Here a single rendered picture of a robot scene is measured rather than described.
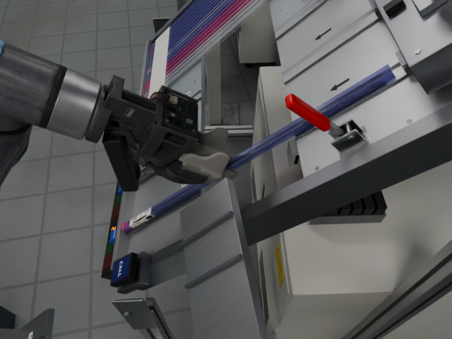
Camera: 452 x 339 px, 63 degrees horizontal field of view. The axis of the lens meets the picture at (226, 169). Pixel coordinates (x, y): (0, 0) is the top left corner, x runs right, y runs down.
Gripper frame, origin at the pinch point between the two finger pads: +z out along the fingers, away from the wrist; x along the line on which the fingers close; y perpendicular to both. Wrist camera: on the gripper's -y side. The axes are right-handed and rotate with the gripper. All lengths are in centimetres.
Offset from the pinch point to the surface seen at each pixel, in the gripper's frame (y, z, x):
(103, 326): -98, 12, 1
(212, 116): -71, 42, 94
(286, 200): 9.5, 1.9, -10.1
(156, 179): -18.0, -3.9, 8.0
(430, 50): 29.9, 2.2, -5.6
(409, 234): -2.4, 48.3, 1.7
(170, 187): -13.7, -2.8, 3.8
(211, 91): -58, 34, 94
